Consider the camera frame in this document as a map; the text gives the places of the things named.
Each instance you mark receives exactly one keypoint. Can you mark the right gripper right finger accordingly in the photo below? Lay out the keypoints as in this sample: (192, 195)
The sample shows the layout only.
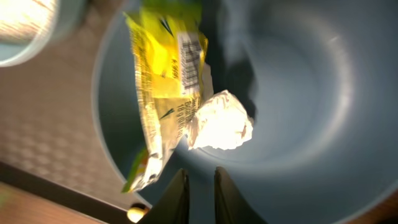
(230, 205)

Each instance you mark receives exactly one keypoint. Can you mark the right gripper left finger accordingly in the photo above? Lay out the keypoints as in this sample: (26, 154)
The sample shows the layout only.
(174, 205)

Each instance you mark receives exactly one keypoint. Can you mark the cream plastic spoon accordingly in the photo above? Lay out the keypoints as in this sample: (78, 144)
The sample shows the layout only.
(137, 211)

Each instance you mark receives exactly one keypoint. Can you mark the crumpled white tissue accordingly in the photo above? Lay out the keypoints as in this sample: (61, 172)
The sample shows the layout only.
(221, 122)

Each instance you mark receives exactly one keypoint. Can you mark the dark brown serving tray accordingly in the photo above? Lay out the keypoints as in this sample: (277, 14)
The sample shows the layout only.
(53, 166)

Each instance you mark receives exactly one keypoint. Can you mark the dark blue plate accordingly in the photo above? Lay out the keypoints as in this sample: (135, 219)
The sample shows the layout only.
(319, 79)

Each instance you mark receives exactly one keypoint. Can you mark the yellow snack wrapper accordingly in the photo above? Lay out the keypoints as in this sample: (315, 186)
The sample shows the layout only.
(169, 57)

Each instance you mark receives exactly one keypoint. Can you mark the light blue rice bowl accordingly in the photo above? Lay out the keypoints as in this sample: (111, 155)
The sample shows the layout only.
(28, 26)

